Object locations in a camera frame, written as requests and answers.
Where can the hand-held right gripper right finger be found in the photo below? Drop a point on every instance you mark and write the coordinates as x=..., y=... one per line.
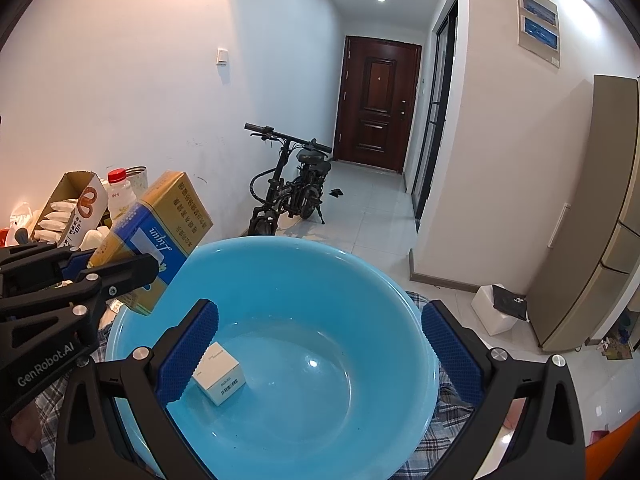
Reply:
x=450, y=355

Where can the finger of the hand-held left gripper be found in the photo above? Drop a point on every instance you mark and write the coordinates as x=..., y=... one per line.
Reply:
x=130, y=272
x=75, y=262

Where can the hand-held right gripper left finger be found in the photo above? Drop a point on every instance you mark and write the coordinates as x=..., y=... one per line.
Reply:
x=190, y=355

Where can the small white box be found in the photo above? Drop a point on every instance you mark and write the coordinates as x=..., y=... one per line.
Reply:
x=217, y=367

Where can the gold and blue carton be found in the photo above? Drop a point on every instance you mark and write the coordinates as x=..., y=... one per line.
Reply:
x=170, y=220

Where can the blue plastic basin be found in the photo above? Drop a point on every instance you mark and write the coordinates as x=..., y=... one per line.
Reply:
x=310, y=310

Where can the row of white packets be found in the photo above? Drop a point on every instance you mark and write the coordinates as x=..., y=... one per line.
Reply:
x=55, y=217

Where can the white trash bin black bag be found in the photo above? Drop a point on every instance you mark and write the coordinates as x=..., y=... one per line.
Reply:
x=487, y=310

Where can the open pretzel print cardboard box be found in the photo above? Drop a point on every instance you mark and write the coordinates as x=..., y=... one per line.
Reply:
x=87, y=205

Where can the white plastic bag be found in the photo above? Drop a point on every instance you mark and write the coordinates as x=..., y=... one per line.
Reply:
x=22, y=215

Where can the red capped milk bottle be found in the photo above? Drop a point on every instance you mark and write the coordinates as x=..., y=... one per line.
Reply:
x=120, y=200

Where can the plaid cloth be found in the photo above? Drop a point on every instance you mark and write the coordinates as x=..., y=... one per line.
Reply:
x=440, y=430

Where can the white cylindrical can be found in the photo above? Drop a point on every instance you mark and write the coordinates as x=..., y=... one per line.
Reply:
x=139, y=180

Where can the black electric bicycle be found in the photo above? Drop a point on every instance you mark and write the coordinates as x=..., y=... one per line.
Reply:
x=295, y=190

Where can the black slippers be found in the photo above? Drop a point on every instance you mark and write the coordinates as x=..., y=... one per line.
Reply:
x=335, y=192

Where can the brown entrance door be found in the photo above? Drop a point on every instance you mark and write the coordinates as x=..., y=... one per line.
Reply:
x=375, y=105

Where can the black framed glass door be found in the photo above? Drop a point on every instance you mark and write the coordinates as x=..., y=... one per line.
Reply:
x=440, y=85

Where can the white wall switch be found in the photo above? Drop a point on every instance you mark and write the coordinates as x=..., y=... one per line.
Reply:
x=222, y=56

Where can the framed blue wall pictures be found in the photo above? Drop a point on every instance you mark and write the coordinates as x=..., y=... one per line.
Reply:
x=537, y=25

